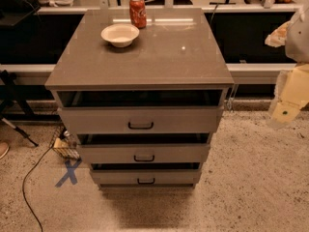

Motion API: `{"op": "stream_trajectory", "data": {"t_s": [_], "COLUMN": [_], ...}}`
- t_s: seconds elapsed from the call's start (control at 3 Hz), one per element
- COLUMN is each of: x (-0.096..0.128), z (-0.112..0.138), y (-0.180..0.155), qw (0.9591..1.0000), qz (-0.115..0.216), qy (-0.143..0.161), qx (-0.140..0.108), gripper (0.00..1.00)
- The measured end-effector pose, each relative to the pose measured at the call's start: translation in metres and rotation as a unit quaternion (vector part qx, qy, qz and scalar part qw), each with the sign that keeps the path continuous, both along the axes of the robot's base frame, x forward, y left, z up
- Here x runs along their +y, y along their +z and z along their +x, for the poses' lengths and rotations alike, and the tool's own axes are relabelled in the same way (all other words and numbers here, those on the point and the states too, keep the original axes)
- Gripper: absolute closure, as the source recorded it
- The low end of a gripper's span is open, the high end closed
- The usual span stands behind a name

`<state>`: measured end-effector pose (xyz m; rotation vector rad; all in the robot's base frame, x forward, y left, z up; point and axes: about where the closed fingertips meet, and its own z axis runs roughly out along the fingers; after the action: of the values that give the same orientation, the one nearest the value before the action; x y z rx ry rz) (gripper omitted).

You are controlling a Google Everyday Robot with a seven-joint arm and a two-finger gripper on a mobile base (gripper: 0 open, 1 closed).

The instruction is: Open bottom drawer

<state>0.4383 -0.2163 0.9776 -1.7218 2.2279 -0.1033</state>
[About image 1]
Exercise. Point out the wire basket with items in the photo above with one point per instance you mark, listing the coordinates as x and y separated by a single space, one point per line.
64 144

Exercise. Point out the grey middle drawer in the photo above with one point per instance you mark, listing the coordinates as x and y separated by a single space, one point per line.
144 153

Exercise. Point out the grey bottom drawer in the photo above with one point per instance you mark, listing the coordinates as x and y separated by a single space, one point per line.
159 177

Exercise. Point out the blue tape cross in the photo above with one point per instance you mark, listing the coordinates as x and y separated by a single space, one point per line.
70 173

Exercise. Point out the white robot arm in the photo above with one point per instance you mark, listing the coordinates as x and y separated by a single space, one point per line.
296 45

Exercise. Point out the grey top drawer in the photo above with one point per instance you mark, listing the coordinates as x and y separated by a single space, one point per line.
134 120

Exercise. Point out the grey drawer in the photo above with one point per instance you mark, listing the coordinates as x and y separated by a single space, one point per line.
144 153
159 177
134 120

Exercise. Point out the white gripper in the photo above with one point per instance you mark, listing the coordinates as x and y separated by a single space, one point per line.
298 39

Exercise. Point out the orange soda can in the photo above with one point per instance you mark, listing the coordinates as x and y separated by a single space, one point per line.
137 12

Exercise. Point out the grey drawer cabinet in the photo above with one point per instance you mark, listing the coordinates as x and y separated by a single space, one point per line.
174 63

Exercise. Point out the white bowl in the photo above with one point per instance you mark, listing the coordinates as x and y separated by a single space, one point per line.
120 35

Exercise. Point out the tan shoe tip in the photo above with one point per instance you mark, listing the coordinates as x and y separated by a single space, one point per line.
4 148

